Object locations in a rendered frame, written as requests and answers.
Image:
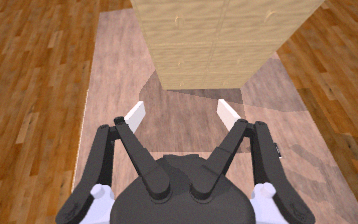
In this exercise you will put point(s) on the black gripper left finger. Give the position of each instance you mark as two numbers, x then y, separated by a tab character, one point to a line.
92	199

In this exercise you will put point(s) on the light wooden chest of drawers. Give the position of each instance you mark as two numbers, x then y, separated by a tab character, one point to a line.
224	7

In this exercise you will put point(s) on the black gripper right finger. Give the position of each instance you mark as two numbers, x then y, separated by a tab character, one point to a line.
274	199

